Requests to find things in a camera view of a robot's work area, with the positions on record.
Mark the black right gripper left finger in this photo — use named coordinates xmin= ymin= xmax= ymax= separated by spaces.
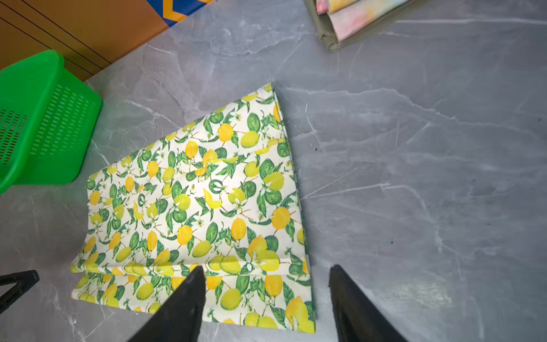
xmin=130 ymin=266 xmax=206 ymax=341

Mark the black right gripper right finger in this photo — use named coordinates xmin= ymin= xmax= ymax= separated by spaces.
xmin=329 ymin=264 xmax=407 ymax=342

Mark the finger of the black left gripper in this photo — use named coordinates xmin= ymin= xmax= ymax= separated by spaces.
xmin=0 ymin=270 xmax=40 ymax=314

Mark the lemon print skirt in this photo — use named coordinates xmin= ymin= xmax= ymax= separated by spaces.
xmin=70 ymin=84 xmax=316 ymax=333

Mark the olive green skirt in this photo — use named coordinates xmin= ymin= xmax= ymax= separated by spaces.
xmin=304 ymin=0 xmax=425 ymax=52

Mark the pastel floral skirt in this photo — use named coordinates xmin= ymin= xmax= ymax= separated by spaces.
xmin=316 ymin=0 xmax=411 ymax=42

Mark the green plastic basket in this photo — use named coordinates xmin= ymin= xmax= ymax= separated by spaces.
xmin=1 ymin=50 xmax=102 ymax=192

